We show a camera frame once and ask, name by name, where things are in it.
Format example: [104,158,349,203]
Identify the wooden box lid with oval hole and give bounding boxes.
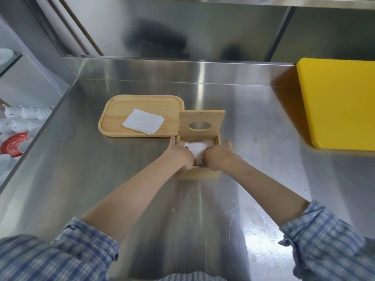
[178,110,226,141]

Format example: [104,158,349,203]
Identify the steel shelf post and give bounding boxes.
[263,6,296,63]

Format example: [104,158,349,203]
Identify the folded white napkin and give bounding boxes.
[122,108,165,136]

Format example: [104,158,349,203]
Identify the person's left hand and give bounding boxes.
[163,138,196,171]

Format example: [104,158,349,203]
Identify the red plate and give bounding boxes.
[1,132,33,158]

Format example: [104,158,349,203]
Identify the steel overhead shelf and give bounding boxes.
[202,0,375,10]

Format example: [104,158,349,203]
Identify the white dish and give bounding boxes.
[0,48,14,67]

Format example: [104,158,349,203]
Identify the person's right hand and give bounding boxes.
[202,139,236,171]

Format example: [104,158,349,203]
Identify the person's left forearm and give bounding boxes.
[80,152,188,245]

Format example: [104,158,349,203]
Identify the person's right forearm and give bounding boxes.
[218,155,312,229]

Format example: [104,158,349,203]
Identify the group of white cups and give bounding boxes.
[2,104,55,134]

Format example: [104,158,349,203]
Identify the wooden serving tray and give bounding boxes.
[98,95,185,139]

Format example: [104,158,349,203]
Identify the blue plaid shirt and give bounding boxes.
[0,200,375,281]

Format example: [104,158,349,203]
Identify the wooden napkin box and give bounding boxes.
[175,133,222,181]

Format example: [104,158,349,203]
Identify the white bowl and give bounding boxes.
[0,153,16,178]

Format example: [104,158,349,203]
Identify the stack of white napkins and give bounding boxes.
[183,139,216,167]

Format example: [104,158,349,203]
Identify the yellow cutting board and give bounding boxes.
[296,57,375,151]

